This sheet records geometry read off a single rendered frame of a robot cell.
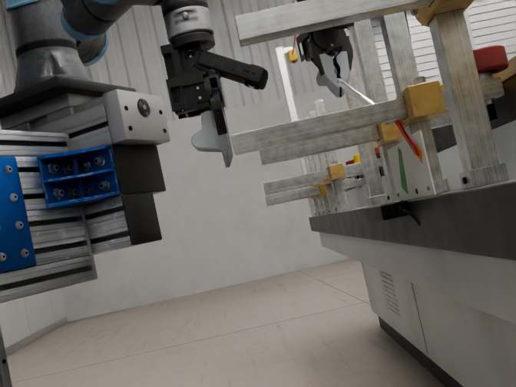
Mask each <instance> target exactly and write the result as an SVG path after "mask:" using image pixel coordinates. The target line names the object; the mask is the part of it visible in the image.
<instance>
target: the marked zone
mask: <svg viewBox="0 0 516 387"><path fill-rule="evenodd" d="M398 152H399V168H400V177H401V185H402V189H403V190H404V191H405V192H406V193H407V194H409V192H408V188H407V183H406V179H405V170H404V165H403V160H402V152H401V150H400V149H399V148H398Z"/></svg>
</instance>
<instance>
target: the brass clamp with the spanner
mask: <svg viewBox="0 0 516 387"><path fill-rule="evenodd" d="M398 98H404V102H405V107H406V111H407V115H408V116H407V117H406V118H404V119H401V120H398V121H399V123H400V124H401V125H402V127H403V128H405V127H407V126H408V125H410V124H416V123H420V122H423V121H431V120H433V119H434V118H436V117H437V116H439V115H440V114H442V113H444V112H445V111H446V109H445V102H444V99H443V96H442V90H441V86H440V83H439V80H436V81H430V82H425V83H421V84H415V85H412V86H408V87H407V88H406V89H405V90H404V91H403V92H402V93H401V94H400V95H399V96H398V97H397V98H396V99H398Z"/></svg>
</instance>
